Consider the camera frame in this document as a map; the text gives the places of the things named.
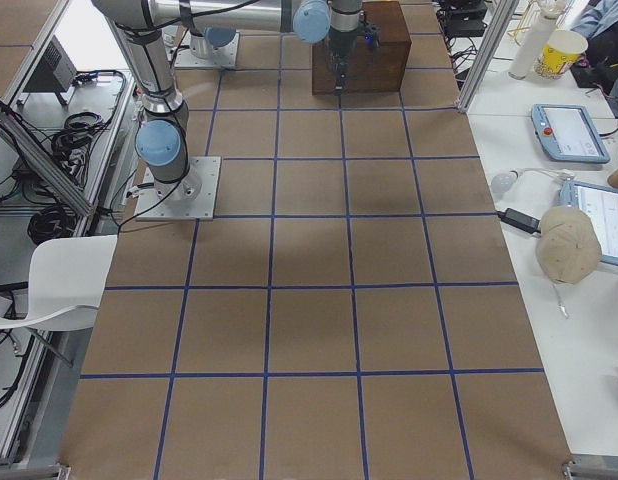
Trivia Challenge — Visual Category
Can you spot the grey control box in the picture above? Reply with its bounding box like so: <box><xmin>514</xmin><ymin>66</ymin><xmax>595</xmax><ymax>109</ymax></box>
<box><xmin>24</xmin><ymin>36</ymin><xmax>77</xmax><ymax>106</ymax></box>

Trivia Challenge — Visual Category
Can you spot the blue teach pendant near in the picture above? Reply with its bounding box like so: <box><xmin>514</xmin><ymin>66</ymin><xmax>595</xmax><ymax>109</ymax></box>
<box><xmin>559</xmin><ymin>180</ymin><xmax>618</xmax><ymax>266</ymax></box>

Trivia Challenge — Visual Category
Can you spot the yellow popcorn cup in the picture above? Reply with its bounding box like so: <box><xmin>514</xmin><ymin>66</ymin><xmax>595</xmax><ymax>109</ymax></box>
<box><xmin>533</xmin><ymin>30</ymin><xmax>588</xmax><ymax>79</ymax></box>

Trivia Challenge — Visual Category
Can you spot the white light bulb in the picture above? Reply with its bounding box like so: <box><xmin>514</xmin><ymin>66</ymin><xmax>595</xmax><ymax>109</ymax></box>
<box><xmin>490</xmin><ymin>170</ymin><xmax>523</xmax><ymax>196</ymax></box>

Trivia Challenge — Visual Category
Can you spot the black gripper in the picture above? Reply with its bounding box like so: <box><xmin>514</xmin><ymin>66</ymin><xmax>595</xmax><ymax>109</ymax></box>
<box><xmin>328</xmin><ymin>34</ymin><xmax>358</xmax><ymax>95</ymax></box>

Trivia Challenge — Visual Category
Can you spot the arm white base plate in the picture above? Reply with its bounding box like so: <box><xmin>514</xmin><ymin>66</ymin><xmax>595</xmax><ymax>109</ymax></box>
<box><xmin>175</xmin><ymin>32</ymin><xmax>240</xmax><ymax>70</ymax></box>
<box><xmin>134</xmin><ymin>156</ymin><xmax>222</xmax><ymax>222</ymax></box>

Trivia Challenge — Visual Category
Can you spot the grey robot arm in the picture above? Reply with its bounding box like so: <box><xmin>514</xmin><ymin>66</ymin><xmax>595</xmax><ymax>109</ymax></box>
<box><xmin>292</xmin><ymin>0</ymin><xmax>363</xmax><ymax>95</ymax></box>
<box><xmin>93</xmin><ymin>1</ymin><xmax>300</xmax><ymax>203</ymax></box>

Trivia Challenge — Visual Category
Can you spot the white cardboard tube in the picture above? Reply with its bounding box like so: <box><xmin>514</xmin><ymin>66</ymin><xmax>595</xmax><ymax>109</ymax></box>
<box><xmin>508</xmin><ymin>11</ymin><xmax>560</xmax><ymax>80</ymax></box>

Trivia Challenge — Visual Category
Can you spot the blue teach pendant far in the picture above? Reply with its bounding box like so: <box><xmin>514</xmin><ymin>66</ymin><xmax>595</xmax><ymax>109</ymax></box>
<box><xmin>530</xmin><ymin>104</ymin><xmax>610</xmax><ymax>164</ymax></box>

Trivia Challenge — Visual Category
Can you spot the beige baseball cap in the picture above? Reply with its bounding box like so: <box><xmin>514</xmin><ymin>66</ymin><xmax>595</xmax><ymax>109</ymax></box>
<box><xmin>536</xmin><ymin>206</ymin><xmax>602</xmax><ymax>284</ymax></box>

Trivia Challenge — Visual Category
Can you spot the aluminium frame post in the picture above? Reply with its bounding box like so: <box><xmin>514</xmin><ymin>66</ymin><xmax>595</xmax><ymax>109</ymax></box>
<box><xmin>456</xmin><ymin>0</ymin><xmax>519</xmax><ymax>113</ymax></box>

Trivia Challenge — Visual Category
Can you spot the white plastic chair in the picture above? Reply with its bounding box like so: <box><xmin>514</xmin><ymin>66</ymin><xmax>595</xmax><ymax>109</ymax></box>
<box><xmin>0</xmin><ymin>235</ymin><xmax>118</xmax><ymax>332</ymax></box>

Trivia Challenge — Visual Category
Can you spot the black power brick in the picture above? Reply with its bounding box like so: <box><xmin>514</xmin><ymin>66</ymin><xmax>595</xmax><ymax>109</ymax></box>
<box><xmin>497</xmin><ymin>208</ymin><xmax>540</xmax><ymax>234</ymax></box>

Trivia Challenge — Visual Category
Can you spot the blue teach pendant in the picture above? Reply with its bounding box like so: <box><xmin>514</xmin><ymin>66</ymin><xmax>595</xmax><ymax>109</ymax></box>
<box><xmin>530</xmin><ymin>104</ymin><xmax>610</xmax><ymax>164</ymax></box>
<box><xmin>559</xmin><ymin>180</ymin><xmax>618</xmax><ymax>266</ymax></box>

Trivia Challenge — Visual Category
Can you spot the dark brown wooden cabinet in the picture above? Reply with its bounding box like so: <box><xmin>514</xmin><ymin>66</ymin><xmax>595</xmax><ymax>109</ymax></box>
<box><xmin>312</xmin><ymin>1</ymin><xmax>411</xmax><ymax>95</ymax></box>

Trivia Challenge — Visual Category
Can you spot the black cable bundle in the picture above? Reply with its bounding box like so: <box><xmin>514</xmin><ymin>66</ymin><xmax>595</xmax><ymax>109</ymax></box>
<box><xmin>27</xmin><ymin>204</ymin><xmax>78</xmax><ymax>247</ymax></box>

